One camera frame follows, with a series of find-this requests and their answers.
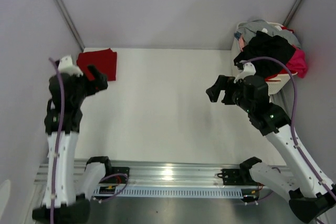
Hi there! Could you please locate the aluminium mounting rail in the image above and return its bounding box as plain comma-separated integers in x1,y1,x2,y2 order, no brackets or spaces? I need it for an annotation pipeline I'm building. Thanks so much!
34,158,289,189

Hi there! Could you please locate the black garment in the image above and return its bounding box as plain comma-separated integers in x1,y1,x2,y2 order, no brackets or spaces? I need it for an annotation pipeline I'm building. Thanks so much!
233,31,296,79

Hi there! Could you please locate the white perforated laundry basket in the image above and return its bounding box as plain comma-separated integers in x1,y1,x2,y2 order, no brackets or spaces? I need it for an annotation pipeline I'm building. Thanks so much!
230,38,290,95

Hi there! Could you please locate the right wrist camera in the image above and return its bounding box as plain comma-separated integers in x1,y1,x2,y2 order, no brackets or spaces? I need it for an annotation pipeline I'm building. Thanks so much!
234,62,256,83

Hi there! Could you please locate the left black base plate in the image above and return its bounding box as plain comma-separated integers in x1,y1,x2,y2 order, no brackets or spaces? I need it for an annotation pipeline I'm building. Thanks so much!
103,166,130,184

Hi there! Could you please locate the left aluminium corner post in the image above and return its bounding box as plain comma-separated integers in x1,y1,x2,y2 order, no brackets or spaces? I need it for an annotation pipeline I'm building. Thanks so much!
53,0,85,52

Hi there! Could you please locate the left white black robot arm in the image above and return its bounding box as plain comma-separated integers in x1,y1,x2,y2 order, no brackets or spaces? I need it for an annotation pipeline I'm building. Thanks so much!
32,65,113,223

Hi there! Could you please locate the red t shirt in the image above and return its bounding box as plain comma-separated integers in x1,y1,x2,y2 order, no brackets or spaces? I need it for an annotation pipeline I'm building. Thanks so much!
77,48,118,81

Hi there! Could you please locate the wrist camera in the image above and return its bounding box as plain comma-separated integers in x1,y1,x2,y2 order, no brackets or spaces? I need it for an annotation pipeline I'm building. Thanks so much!
234,62,256,83
58,55,83,77

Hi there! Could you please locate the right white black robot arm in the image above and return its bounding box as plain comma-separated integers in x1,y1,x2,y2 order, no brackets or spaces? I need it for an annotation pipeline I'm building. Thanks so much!
206,75,335,223

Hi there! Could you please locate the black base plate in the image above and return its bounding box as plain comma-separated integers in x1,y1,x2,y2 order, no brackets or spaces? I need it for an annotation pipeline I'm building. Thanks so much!
103,166,130,184
216,168,256,186

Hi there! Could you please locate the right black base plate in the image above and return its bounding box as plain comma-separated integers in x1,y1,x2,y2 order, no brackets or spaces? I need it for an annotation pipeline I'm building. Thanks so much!
216,168,256,186

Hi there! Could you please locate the pink garment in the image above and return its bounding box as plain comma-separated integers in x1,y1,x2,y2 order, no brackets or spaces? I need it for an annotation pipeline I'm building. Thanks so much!
265,45,309,82

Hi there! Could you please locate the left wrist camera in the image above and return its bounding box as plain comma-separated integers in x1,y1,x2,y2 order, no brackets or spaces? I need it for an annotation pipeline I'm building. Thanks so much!
58,55,83,77

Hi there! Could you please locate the slotted cable duct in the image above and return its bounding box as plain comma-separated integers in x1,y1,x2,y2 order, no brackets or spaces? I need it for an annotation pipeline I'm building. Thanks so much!
91,186,244,198

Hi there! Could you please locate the grey garment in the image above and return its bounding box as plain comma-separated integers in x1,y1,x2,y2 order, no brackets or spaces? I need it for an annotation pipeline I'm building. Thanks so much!
234,19,301,48

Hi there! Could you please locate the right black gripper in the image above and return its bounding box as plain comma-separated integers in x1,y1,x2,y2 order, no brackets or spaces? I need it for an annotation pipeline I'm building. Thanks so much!
206,75,254,114

